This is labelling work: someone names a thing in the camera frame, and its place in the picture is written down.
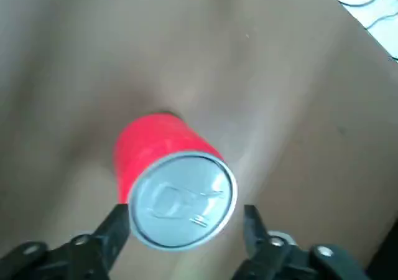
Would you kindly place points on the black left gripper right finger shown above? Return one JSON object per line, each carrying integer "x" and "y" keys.
{"x": 258, "y": 239}

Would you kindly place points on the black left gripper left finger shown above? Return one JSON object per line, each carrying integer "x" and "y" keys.
{"x": 102, "y": 242}

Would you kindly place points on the red trash can silver lid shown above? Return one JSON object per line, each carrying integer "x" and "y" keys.
{"x": 161, "y": 143}

